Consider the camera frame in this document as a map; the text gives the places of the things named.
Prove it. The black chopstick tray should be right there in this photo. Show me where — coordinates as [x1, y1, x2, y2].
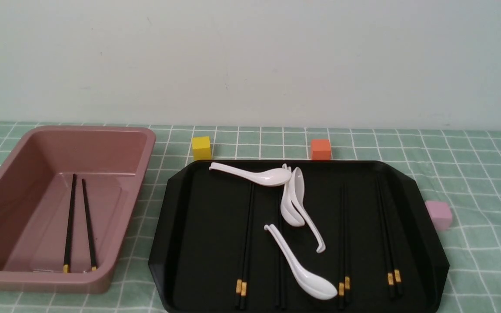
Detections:
[234, 183, 254, 310]
[240, 183, 255, 311]

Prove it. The white spoon top horizontal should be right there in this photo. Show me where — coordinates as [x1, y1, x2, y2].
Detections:
[209, 162, 292, 187]

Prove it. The yellow cube block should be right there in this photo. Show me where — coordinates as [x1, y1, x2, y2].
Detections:
[192, 136, 213, 161]

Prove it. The white spoon centre outer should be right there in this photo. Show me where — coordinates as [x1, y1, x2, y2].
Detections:
[289, 167, 326, 253]

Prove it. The orange cube block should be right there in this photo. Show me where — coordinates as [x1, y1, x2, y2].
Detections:
[311, 139, 332, 160]

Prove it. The white spoon centre inner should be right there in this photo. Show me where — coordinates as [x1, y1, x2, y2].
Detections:
[280, 172, 305, 226]

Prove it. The black plastic tray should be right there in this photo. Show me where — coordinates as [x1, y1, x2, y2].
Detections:
[148, 159, 450, 313]

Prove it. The white spoon lower front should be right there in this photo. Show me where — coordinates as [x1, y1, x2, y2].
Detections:
[263, 224, 338, 300]

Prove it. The black chopstick centre-right right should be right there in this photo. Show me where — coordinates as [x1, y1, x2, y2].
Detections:
[343, 185, 352, 306]

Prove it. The black chopstick centre-right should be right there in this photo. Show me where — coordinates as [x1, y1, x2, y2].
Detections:
[343, 185, 352, 306]
[337, 184, 346, 312]

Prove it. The black chopstick centre-right left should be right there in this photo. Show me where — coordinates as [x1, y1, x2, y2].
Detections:
[337, 184, 346, 312]

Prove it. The black chopstick far right left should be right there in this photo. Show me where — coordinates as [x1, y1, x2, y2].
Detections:
[375, 175, 397, 300]

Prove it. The black chopstick in bin right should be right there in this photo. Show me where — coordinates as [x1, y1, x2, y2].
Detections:
[81, 179, 98, 271]

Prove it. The black chopstick in bin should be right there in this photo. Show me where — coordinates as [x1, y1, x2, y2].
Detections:
[81, 179, 98, 271]
[62, 173, 77, 273]

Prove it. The pink cube block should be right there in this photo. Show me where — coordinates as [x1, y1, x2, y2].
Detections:
[425, 200, 453, 232]

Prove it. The black chopstick in bin left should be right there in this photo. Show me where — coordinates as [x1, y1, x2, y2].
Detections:
[62, 173, 77, 273]

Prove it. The green checkered tablecloth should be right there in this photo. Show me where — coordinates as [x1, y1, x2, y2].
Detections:
[0, 124, 501, 313]

